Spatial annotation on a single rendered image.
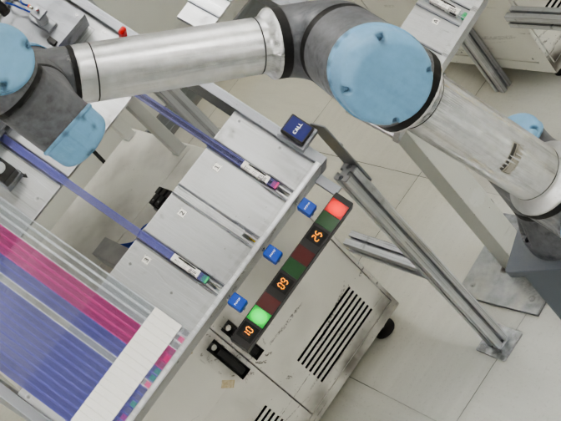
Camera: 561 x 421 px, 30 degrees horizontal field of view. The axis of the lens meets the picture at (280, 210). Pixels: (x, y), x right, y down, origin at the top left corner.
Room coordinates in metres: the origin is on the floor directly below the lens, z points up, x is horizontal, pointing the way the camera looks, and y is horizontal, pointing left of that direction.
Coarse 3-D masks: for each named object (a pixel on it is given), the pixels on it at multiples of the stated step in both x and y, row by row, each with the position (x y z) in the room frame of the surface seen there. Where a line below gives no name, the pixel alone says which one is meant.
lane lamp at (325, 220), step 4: (324, 212) 1.59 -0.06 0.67; (320, 216) 1.59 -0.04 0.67; (324, 216) 1.59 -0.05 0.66; (328, 216) 1.59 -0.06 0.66; (332, 216) 1.58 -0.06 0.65; (316, 220) 1.59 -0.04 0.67; (320, 220) 1.59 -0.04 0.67; (324, 220) 1.58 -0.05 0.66; (328, 220) 1.58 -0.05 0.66; (332, 220) 1.58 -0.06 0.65; (336, 220) 1.58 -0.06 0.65; (320, 224) 1.58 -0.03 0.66; (324, 224) 1.58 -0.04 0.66; (328, 224) 1.58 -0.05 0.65; (332, 224) 1.57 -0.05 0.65; (336, 224) 1.57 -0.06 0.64; (328, 228) 1.57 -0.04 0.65; (332, 228) 1.57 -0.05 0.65
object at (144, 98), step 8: (136, 96) 1.87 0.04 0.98; (144, 96) 1.86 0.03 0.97; (152, 104) 1.84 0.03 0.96; (160, 104) 1.83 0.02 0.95; (160, 112) 1.82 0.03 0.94; (168, 112) 1.82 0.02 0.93; (176, 120) 1.80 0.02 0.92; (184, 120) 1.79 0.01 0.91; (184, 128) 1.79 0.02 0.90; (192, 128) 1.78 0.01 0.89; (200, 136) 1.76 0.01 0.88; (208, 136) 1.76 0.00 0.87; (208, 144) 1.75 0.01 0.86; (216, 144) 1.74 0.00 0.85; (224, 152) 1.72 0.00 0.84; (232, 152) 1.72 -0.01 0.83; (232, 160) 1.71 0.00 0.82; (240, 160) 1.70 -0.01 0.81; (272, 184) 1.65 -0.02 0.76
